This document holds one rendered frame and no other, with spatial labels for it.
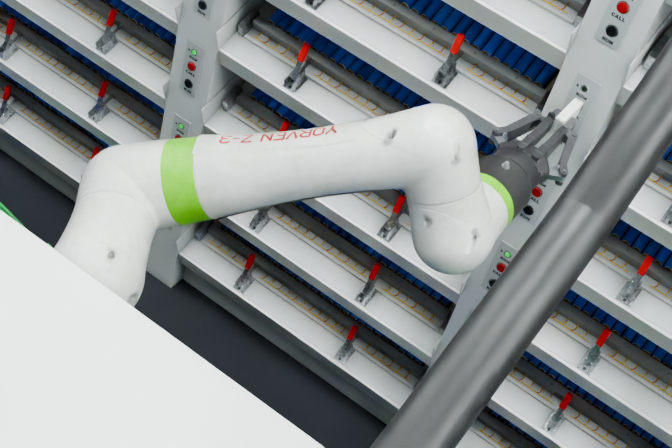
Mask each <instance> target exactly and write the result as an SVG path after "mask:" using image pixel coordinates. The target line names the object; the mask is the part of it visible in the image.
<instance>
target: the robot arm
mask: <svg viewBox="0 0 672 448"><path fill-rule="evenodd" d="M582 105H583V102H582V101H581V100H579V99H577V98H574V99H573V100H572V101H571V102H570V103H569V104H568V105H567V107H566V108H565V109H564V110H563V111H562V110H560V109H559V108H557V109H555V110H554V111H553V112H549V113H548V115H547V117H544V116H542V114H541V113H540V112H537V111H536V112H534V113H532V114H530V115H528V116H525V117H523V118H521V119H519V120H517V121H515V122H513V123H511V124H509V125H507V126H504V127H495V128H494V129H493V131H492V133H491V136H490V138H489V141H488V142H489V143H490V144H491V145H496V147H497V149H496V152H495V153H494V154H493V155H487V156H484V157H482V158H480V159H479V160H478V151H477V140H476V135H475V131H474V129H473V127H472V125H471V123H470V122H469V120H468V119H467V118H466V117H465V116H464V115H463V114H462V113H461V112H459V111H458V110H456V109H455V108H453V107H450V106H448V105H444V104H426V105H422V106H418V107H415V108H411V109H408V110H404V111H400V112H396V113H392V114H388V115H384V116H380V117H375V118H371V119H367V120H365V119H364V120H359V121H354V122H348V123H342V124H336V125H330V126H324V127H317V128H309V129H301V130H292V131H282V132H270V133H255V134H230V135H199V136H198V137H187V138H175V139H164V140H155V141H146V142H137V143H130V144H122V145H116V146H112V147H109V148H107V149H104V150H103V151H101V152H99V153H98V154H97V155H95V156H94V157H93V158H92V159H91V160H90V162H89V163H88V164H87V166H86V168H85V169H84V173H83V175H82V177H81V181H80V185H79V189H78V194H77V198H76V202H75V206H74V210H73V213H72V215H71V218H70V220H69V222H68V224H67V226H66V228H65V230H64V232H63V234H62V236H61V238H60V239H59V241H58V243H57V244H56V246H55V247H54V250H56V251H57V252H59V253H60V254H61V255H63V256H64V257H65V258H67V259H68V260H69V261H71V262H72V263H74V264H75V265H76V266H78V267H79V268H80V269H82V270H83V271H84V272H86V273H87V274H89V275H90V276H91V277H93V278H94V279H95V280H97V281H98V282H99V283H101V284H102V285H104V286H105V287H106V288H108V289H109V290H110V291H112V292H113V293H114V294H116V295H117V296H119V297H120V298H121V299H123V300H124V301H125V302H127V303H128V304H129V305H131V306H132V307H134V306H135V305H136V303H137V302H138V300H139V298H140V296H141V294H142V291H143V287H144V282H145V273H146V266H147V260H148V255H149V251H150V247H151V243H152V240H153V237H154V234H155V232H156V230H159V229H165V228H171V227H176V226H182V225H187V224H192V223H197V222H202V221H207V220H211V219H216V218H217V219H216V220H220V219H223V218H227V217H231V216H234V215H238V214H242V213H246V212H250V211H254V210H258V209H263V208H267V207H272V206H277V205H281V204H286V203H292V202H297V201H303V200H309V199H315V198H321V197H328V196H336V195H344V194H353V193H363V192H375V191H377V190H387V189H401V190H403V191H404V192H405V194H406V198H407V204H408V209H409V217H410V225H411V234H412V241H413V245H414V248H415V251H416V253H417V254H418V256H419V257H420V259H421V260H422V261H423V262H424V263H425V264H426V265H427V266H428V267H430V268H431V269H433V270H435V271H437V272H440V273H443V274H449V275H458V274H463V273H467V272H470V271H472V270H474V269H475V268H477V267H478V266H479V265H481V264H482V263H483V262H484V261H485V260H486V258H487V257H488V255H489V254H490V252H491V250H492V247H493V245H494V243H495V241H496V239H497V238H498V236H499V235H500V234H501V232H502V231H503V230H504V229H505V228H506V227H507V226H508V225H509V224H510V223H511V222H512V220H513V219H514V218H515V217H516V216H517V215H518V214H519V213H520V212H521V211H522V210H523V209H524V207H525V206H526V205H527V204H528V202H529V200H530V197H531V191H532V190H533V189H534V188H535V187H536V186H537V185H538V184H539V183H543V182H545V181H546V180H547V179H549V180H555V184H556V185H558V186H562V185H563V183H564V181H565V179H566V177H567V175H568V166H567V163H568V161H569V158H570V155H571V153H572V150H573V148H574V145H575V142H576V140H577V137H578V136H577V134H575V133H571V131H572V130H573V129H574V127H575V125H576V123H577V119H576V117H577V116H578V113H579V111H580V109H581V107H582ZM532 130H533V131H532ZM549 130H550V133H552V134H553V135H552V136H551V137H550V138H549V139H548V140H547V141H546V142H545V143H543V144H542V145H541V146H540V147H539V148H537V147H535V145H536V144H537V143H538V142H539V141H540V140H541V139H542V138H543V137H544V136H545V135H546V134H547V133H548V132H549ZM530 131H532V132H531V133H530V134H527V135H526V136H525V138H524V139H523V140H519V141H512V140H514V139H516V138H518V137H520V136H522V135H524V134H526V133H528V132H530ZM562 143H564V144H565V145H564V148H563V150H562V153H561V155H560V158H559V161H558V163H557V165H556V166H554V167H553V168H552V170H549V165H548V160H547V157H548V156H549V155H550V154H551V153H552V152H553V151H554V150H555V149H556V148H557V147H558V146H559V145H560V144H561V145H562ZM216 220H215V221H216Z"/></svg>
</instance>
